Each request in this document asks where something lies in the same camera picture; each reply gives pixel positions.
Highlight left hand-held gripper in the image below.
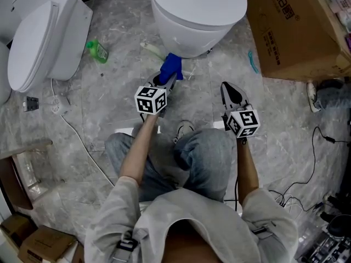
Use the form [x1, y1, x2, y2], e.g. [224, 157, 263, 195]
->
[134, 70, 179, 121]

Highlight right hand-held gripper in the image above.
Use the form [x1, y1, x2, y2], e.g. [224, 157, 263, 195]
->
[220, 82, 261, 139]

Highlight blue wiping cloth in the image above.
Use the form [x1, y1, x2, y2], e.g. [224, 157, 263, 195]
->
[160, 53, 184, 86]

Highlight white green toilet brush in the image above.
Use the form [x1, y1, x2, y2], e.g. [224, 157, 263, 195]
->
[139, 42, 167, 63]

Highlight person's right forearm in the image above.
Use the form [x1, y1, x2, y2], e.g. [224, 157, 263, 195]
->
[235, 137, 261, 204]

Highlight person's left forearm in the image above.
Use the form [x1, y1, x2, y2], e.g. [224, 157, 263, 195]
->
[118, 113, 160, 187]

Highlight teal toothbrush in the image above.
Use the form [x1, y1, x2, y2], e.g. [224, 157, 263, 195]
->
[247, 50, 261, 75]

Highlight white flat-lid toilet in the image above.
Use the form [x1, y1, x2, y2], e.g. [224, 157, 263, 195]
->
[148, 0, 248, 59]

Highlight white toilet with tank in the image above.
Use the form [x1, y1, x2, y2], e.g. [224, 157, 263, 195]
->
[7, 0, 94, 93]

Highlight person's white sneaker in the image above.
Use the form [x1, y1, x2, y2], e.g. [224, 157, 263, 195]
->
[172, 120, 195, 145]

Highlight person's blue jeans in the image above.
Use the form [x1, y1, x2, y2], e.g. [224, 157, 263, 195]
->
[105, 127, 237, 204]

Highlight green detergent bottle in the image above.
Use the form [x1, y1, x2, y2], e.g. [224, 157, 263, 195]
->
[86, 39, 110, 65]

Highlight large cardboard box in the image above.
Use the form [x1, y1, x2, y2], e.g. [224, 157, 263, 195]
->
[244, 0, 351, 82]

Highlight white round floor fitting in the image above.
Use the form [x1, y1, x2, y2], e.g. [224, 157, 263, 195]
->
[51, 95, 70, 117]

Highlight person's grey sweatshirt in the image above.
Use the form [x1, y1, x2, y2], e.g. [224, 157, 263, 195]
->
[83, 175, 300, 263]

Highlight grey square floor plate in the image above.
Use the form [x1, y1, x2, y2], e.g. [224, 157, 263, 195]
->
[23, 96, 39, 112]

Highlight black electronic equipment pile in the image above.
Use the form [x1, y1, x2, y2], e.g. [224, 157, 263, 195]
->
[301, 214, 351, 263]

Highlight small cardboard box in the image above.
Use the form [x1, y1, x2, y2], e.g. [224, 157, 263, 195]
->
[18, 225, 79, 263]
[0, 214, 38, 254]

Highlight white hose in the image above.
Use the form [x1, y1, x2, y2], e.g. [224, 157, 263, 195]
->
[50, 77, 115, 187]

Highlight black cable with adapter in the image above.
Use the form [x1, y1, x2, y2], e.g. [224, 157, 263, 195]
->
[268, 126, 337, 202]

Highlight grey backpack strap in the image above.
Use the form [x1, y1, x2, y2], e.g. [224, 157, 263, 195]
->
[111, 228, 139, 263]
[251, 223, 276, 239]

